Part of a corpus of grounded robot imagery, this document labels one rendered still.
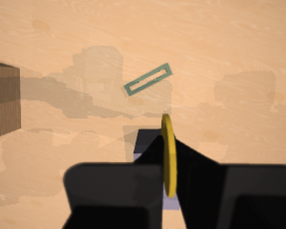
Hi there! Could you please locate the gold coin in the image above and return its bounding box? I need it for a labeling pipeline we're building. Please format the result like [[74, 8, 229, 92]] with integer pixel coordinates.
[[161, 114, 176, 197]]

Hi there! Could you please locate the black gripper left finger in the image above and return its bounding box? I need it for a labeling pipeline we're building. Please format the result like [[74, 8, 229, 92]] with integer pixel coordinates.
[[63, 135, 164, 229]]

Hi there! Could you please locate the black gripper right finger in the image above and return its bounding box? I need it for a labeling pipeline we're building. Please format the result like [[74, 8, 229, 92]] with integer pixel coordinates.
[[174, 138, 286, 229]]

